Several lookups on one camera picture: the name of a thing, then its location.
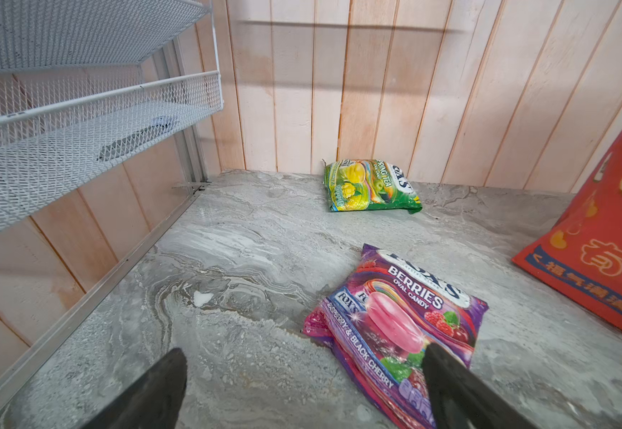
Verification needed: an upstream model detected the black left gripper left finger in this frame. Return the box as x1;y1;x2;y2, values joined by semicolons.
84;348;188;428

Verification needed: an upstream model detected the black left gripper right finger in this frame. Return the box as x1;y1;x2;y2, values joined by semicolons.
422;343;535;429

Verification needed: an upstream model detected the red paper bag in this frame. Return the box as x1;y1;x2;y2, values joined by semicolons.
512;131;622;330

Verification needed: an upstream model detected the purple Fox's berries candy bag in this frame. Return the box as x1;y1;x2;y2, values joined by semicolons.
303;244;488;428

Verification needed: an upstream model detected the green Fox's candy bag rear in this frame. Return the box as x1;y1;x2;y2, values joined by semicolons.
323;159;422;214

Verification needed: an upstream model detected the white wire mesh shelf rack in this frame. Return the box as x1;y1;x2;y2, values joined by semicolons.
0;1;223;232

